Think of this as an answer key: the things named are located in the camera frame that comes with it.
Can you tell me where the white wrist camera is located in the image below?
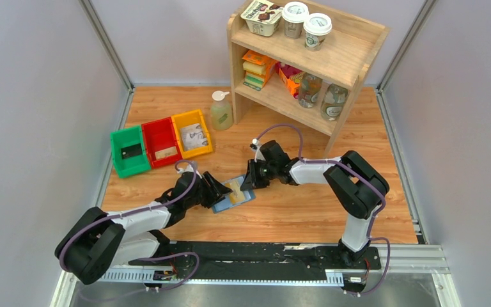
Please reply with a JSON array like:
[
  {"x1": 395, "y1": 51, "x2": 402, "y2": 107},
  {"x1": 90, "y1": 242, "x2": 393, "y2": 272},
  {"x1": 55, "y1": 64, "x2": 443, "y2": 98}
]
[
  {"x1": 249, "y1": 139, "x2": 265, "y2": 162},
  {"x1": 176, "y1": 164, "x2": 201, "y2": 177}
]

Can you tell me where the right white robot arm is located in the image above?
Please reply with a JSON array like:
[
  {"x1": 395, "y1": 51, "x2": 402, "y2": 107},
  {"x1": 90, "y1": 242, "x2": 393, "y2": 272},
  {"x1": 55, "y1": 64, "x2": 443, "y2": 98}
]
[{"x1": 240, "y1": 139, "x2": 390, "y2": 268}]

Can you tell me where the soap dispenser bottle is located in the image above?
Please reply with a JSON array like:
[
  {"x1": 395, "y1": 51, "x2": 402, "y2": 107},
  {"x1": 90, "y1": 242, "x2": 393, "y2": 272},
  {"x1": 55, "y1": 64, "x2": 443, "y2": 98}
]
[{"x1": 210, "y1": 90, "x2": 234, "y2": 130}]

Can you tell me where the wooden shelf unit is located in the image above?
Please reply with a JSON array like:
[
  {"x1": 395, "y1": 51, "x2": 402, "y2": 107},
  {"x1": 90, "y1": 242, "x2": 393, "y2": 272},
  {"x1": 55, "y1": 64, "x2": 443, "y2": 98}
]
[{"x1": 226, "y1": 1, "x2": 390, "y2": 157}]

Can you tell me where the blue leather card holder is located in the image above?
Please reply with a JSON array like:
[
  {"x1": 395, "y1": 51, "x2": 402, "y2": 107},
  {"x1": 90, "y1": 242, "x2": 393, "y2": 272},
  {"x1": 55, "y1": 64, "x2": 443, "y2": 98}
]
[{"x1": 212, "y1": 175, "x2": 256, "y2": 214}]

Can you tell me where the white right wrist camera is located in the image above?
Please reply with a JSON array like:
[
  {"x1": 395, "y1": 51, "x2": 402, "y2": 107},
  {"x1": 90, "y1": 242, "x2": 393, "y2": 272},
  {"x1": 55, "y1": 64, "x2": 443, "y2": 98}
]
[{"x1": 249, "y1": 139, "x2": 265, "y2": 162}]

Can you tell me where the right paper coffee cup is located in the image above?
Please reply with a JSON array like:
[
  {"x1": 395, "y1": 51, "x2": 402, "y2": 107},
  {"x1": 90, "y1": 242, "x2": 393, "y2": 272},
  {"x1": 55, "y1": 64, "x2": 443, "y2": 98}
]
[{"x1": 304, "y1": 13, "x2": 332, "y2": 51}]

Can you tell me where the yogurt cup pack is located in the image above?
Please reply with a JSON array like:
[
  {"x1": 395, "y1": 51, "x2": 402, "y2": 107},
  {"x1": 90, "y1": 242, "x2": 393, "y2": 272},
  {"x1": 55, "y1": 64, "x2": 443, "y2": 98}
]
[{"x1": 240, "y1": 1, "x2": 283, "y2": 37}]

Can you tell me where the left paper coffee cup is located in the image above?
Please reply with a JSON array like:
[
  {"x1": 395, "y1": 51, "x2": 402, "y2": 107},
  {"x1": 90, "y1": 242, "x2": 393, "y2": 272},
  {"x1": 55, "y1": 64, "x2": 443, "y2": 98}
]
[{"x1": 282, "y1": 1, "x2": 309, "y2": 39}]

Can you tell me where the printed card in yellow bin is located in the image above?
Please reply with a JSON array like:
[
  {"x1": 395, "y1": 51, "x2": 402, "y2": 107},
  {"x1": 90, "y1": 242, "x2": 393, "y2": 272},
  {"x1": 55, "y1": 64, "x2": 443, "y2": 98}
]
[{"x1": 180, "y1": 123, "x2": 209, "y2": 151}]

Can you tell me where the green plastic bin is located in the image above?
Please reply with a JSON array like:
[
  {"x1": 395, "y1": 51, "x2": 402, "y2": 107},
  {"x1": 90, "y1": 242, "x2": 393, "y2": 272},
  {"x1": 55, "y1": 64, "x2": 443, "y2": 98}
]
[{"x1": 110, "y1": 125, "x2": 151, "y2": 178}]

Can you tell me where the tan card in red bin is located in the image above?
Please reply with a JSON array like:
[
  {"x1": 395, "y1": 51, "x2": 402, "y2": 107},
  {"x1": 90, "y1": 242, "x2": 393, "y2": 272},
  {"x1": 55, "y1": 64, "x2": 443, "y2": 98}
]
[{"x1": 155, "y1": 146, "x2": 178, "y2": 160}]

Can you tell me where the stack of sponges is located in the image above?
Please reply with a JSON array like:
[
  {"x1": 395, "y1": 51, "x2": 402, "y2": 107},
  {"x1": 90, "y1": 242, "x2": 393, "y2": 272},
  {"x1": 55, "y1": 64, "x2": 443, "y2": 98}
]
[{"x1": 242, "y1": 50, "x2": 277, "y2": 91}]

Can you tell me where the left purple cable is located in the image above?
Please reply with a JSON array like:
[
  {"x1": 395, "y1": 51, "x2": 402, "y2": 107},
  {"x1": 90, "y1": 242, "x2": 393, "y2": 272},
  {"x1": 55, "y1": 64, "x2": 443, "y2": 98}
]
[{"x1": 58, "y1": 159, "x2": 201, "y2": 293}]

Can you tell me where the paper coffee cup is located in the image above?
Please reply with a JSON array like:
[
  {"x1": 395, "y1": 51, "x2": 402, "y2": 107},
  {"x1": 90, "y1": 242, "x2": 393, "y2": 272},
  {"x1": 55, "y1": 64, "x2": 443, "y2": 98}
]
[
  {"x1": 282, "y1": 1, "x2": 309, "y2": 39},
  {"x1": 304, "y1": 13, "x2": 332, "y2": 51}
]

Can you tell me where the orange snack box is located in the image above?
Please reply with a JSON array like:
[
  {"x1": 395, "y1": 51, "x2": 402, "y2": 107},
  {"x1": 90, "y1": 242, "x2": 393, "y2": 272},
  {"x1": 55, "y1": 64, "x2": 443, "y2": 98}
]
[{"x1": 276, "y1": 62, "x2": 305, "y2": 99}]

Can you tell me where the left glass bottle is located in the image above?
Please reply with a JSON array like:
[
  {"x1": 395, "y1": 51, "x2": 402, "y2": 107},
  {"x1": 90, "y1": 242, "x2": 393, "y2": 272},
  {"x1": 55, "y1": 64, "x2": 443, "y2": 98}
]
[{"x1": 298, "y1": 72, "x2": 323, "y2": 108}]

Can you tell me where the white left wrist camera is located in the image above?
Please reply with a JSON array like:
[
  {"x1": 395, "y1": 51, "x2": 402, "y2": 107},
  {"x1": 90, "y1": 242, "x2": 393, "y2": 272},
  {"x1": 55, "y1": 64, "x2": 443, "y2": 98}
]
[{"x1": 176, "y1": 164, "x2": 201, "y2": 177}]

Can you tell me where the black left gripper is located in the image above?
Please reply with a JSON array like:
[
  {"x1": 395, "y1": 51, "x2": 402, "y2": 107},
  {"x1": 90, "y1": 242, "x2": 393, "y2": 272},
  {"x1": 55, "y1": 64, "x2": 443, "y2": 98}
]
[{"x1": 185, "y1": 171, "x2": 232, "y2": 209}]

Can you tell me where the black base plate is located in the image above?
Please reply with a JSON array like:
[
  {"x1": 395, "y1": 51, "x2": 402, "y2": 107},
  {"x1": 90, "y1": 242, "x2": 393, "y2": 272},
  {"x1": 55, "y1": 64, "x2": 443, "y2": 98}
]
[{"x1": 150, "y1": 230, "x2": 382, "y2": 281}]

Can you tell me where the black card in green bin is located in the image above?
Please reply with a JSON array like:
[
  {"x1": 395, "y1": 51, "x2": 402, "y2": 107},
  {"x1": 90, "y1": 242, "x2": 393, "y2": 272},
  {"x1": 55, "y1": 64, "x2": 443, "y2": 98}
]
[{"x1": 121, "y1": 143, "x2": 143, "y2": 160}]

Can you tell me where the glass bottle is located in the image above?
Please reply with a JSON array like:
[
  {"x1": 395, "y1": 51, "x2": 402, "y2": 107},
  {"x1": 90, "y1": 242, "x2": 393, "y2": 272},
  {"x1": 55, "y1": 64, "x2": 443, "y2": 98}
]
[
  {"x1": 320, "y1": 84, "x2": 348, "y2": 121},
  {"x1": 298, "y1": 72, "x2": 323, "y2": 108}
]

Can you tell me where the yellow plastic bin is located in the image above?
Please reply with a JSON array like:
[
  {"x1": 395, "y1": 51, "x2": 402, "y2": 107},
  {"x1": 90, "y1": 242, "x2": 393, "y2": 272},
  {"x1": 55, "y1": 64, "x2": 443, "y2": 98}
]
[{"x1": 171, "y1": 109, "x2": 214, "y2": 159}]

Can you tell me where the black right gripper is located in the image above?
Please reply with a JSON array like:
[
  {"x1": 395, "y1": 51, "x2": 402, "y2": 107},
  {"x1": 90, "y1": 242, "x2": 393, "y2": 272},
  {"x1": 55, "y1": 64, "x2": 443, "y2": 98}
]
[{"x1": 240, "y1": 159, "x2": 277, "y2": 191}]

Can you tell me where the right glass bottle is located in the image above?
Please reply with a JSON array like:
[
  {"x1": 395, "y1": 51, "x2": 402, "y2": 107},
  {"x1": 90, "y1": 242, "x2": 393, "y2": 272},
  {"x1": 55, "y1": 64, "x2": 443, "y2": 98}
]
[{"x1": 320, "y1": 84, "x2": 348, "y2": 121}]

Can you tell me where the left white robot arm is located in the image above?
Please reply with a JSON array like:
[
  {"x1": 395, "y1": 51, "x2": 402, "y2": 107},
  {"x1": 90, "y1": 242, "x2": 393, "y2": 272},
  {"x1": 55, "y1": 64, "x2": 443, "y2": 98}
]
[{"x1": 54, "y1": 170, "x2": 233, "y2": 285}]

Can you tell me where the red plastic bin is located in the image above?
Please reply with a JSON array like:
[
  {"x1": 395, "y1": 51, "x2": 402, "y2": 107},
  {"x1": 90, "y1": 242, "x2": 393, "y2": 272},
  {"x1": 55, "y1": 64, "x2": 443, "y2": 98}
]
[{"x1": 141, "y1": 117, "x2": 182, "y2": 169}]

